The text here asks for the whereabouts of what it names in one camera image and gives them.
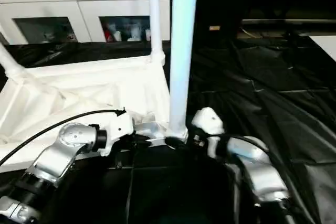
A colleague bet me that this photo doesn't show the white plastic table top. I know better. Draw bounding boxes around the white plastic table top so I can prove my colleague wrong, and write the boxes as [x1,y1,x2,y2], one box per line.
[0,51,190,172]

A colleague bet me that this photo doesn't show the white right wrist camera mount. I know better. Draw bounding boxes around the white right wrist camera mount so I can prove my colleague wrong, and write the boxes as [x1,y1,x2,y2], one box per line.
[190,106,225,156]

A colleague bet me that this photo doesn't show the white board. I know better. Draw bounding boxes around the white board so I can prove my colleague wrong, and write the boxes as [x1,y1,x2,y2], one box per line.
[310,35,336,62]

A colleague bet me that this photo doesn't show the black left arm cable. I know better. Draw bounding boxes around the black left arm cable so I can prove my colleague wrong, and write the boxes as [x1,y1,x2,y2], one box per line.
[0,109,127,167]

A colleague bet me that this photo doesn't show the black plastic mat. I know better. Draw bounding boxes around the black plastic mat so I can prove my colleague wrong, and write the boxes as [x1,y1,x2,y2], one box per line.
[0,30,336,224]

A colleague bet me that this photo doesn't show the white plastic table leg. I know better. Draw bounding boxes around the white plastic table leg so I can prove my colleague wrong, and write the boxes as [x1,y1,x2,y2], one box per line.
[167,0,200,140]
[147,0,166,63]
[0,43,24,83]

